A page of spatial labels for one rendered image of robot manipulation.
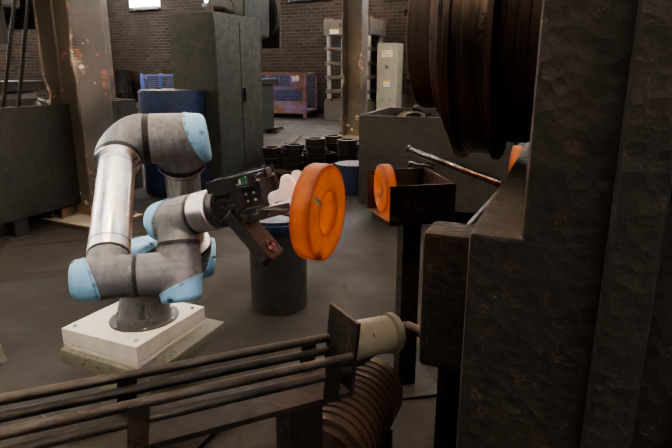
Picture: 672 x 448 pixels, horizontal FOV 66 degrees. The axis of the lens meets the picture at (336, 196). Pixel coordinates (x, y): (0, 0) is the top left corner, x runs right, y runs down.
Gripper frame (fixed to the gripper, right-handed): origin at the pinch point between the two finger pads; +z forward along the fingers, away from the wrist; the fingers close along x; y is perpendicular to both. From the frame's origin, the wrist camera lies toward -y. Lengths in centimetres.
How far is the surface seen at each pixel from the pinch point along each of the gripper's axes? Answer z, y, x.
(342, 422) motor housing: -0.6, -32.6, -11.0
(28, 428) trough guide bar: -12.8, -8.8, -45.6
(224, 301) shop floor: -122, -56, 107
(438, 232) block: 16.5, -9.9, 5.0
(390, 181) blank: -16, -12, 78
